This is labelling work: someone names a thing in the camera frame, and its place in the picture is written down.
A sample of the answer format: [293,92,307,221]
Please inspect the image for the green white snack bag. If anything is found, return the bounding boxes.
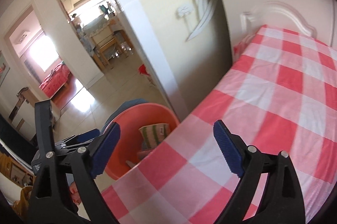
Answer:
[139,123,171,149]

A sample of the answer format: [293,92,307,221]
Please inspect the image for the red plastic trash basin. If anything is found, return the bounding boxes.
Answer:
[105,102,179,180]

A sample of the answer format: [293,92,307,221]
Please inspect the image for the white kitchen cabinet doors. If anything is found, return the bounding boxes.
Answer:
[222,0,336,60]

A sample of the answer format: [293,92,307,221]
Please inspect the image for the person's left hand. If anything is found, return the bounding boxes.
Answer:
[69,182,82,205]

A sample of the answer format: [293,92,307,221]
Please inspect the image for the red bed cover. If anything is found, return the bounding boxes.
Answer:
[39,61,70,98]

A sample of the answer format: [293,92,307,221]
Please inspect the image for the red white checkered tablecloth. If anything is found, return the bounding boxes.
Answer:
[102,25,336,223]

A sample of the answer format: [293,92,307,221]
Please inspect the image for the wooden dining table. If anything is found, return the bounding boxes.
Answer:
[83,15,134,71]

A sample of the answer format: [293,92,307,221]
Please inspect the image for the white sliding door frame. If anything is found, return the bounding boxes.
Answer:
[89,0,233,122]

